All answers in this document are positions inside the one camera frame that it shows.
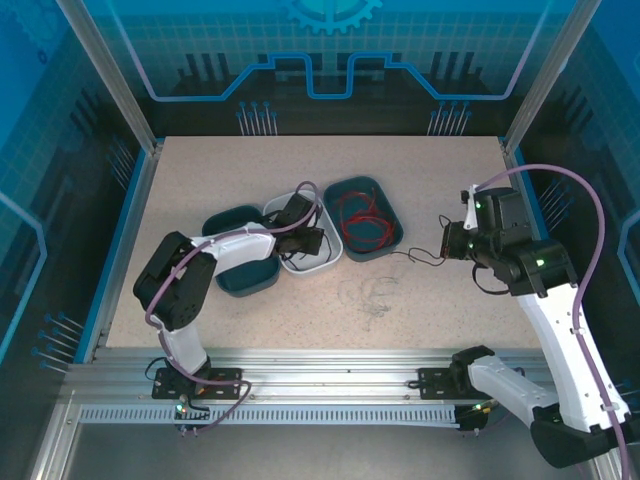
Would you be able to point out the white plastic bin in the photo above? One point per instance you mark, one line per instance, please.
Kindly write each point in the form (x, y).
(274, 206)

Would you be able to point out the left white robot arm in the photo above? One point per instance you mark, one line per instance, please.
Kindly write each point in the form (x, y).
(235, 245)

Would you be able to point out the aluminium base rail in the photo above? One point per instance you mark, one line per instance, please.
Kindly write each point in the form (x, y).
(325, 375)

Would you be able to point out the aluminium frame post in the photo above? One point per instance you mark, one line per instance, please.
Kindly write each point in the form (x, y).
(546, 75)
(113, 75)

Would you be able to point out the teal plastic bin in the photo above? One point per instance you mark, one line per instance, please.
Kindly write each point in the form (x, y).
(350, 184)
(250, 280)

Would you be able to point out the small black electronics board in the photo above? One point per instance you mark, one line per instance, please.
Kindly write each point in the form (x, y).
(475, 417)
(192, 417)

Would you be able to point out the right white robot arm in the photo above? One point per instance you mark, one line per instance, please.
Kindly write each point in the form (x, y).
(565, 340)

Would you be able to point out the grey metal sheet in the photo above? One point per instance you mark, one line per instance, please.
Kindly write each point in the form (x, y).
(325, 455)

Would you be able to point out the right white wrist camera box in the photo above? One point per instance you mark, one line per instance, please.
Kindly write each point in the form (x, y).
(471, 215)

